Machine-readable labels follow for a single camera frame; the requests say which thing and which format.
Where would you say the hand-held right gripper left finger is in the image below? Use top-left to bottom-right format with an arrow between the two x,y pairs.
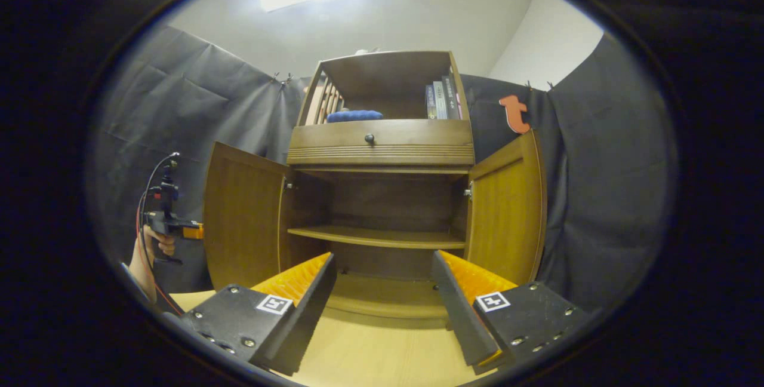
179,251 -> 338,377

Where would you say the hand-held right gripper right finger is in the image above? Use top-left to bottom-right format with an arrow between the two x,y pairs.
431,250 -> 590,376

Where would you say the wooden shoe cabinet door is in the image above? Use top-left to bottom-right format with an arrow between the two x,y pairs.
464,129 -> 548,287
203,141 -> 293,291

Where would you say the wooden double-door shoe cabinet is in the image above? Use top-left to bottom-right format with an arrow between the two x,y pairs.
285,50 -> 476,331

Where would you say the inner wooden shelf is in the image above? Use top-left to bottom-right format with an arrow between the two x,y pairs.
288,225 -> 467,250

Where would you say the wooden drawer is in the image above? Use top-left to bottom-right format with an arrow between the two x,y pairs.
289,119 -> 475,149

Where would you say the black backdrop cloth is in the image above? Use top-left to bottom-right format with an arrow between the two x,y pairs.
87,23 -> 678,316

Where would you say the blue folded towel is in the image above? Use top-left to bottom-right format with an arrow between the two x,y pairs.
326,110 -> 384,124

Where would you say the grey spine book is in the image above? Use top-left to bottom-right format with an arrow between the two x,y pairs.
432,80 -> 448,120

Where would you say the black book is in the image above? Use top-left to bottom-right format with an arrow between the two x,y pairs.
442,75 -> 461,120

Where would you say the black cable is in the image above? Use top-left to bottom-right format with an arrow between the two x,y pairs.
137,151 -> 181,298

